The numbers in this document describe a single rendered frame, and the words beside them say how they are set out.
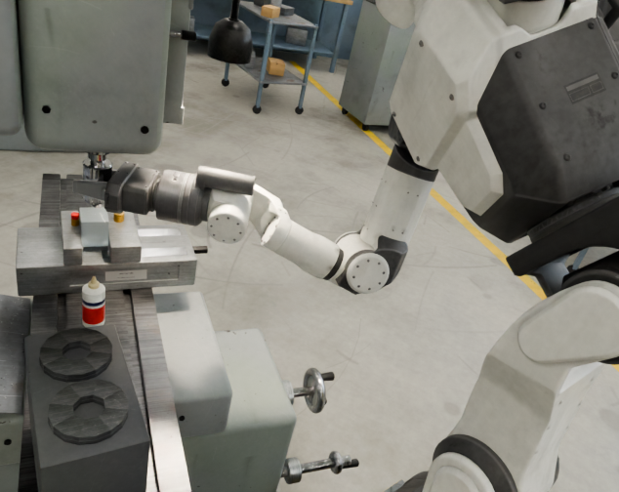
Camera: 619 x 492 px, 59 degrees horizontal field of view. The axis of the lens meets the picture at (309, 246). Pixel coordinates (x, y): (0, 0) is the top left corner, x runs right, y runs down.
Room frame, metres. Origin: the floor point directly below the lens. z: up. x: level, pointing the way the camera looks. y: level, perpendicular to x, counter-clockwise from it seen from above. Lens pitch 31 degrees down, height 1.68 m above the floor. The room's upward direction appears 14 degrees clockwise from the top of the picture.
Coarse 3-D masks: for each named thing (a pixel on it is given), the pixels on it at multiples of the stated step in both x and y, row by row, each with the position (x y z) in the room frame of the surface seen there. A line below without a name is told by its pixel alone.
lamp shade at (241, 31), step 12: (216, 24) 0.91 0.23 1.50; (228, 24) 0.91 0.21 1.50; (240, 24) 0.92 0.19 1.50; (216, 36) 0.90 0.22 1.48; (228, 36) 0.90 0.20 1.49; (240, 36) 0.91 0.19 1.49; (216, 48) 0.90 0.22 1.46; (228, 48) 0.90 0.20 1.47; (240, 48) 0.90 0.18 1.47; (252, 48) 0.93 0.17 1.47; (228, 60) 0.90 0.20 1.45; (240, 60) 0.90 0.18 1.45
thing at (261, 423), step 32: (224, 352) 1.01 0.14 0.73; (256, 352) 1.04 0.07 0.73; (256, 384) 0.93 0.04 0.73; (256, 416) 0.84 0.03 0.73; (288, 416) 0.86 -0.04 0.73; (192, 448) 0.76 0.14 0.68; (224, 448) 0.79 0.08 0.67; (256, 448) 0.82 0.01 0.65; (288, 448) 0.87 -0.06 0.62; (0, 480) 0.59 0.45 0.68; (192, 480) 0.76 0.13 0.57; (224, 480) 0.79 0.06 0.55; (256, 480) 0.83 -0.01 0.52
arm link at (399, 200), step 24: (384, 192) 0.90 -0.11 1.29; (408, 192) 0.89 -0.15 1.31; (384, 216) 0.88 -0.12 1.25; (408, 216) 0.88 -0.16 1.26; (336, 240) 0.93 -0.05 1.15; (384, 240) 0.86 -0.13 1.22; (408, 240) 0.88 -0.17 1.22; (360, 264) 0.82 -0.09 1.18; (384, 264) 0.83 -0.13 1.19; (360, 288) 0.81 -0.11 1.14
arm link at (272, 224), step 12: (264, 192) 0.88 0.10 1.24; (252, 204) 0.88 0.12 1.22; (264, 204) 0.88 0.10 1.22; (276, 204) 0.87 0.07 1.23; (252, 216) 0.88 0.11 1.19; (264, 216) 0.87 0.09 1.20; (276, 216) 0.86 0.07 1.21; (288, 216) 0.86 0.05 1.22; (264, 228) 0.87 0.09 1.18; (276, 228) 0.82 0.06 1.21; (288, 228) 0.84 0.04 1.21; (264, 240) 0.83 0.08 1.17; (276, 240) 0.82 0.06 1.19
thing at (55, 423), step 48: (48, 336) 0.55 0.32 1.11; (96, 336) 0.56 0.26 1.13; (48, 384) 0.47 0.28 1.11; (96, 384) 0.48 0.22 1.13; (48, 432) 0.40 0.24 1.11; (96, 432) 0.41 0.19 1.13; (144, 432) 0.43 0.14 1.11; (48, 480) 0.36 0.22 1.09; (96, 480) 0.39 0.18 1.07; (144, 480) 0.42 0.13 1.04
